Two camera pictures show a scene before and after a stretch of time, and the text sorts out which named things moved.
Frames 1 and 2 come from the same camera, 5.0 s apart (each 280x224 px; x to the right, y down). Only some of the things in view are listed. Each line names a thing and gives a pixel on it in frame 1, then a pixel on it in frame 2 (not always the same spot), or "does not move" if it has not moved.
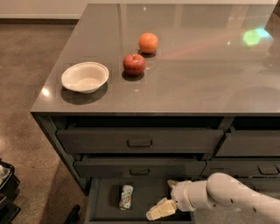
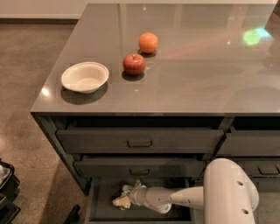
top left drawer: (136, 141) does not move
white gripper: (178, 194) to (137, 193)
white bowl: (85, 77) does not move
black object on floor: (73, 217) does not move
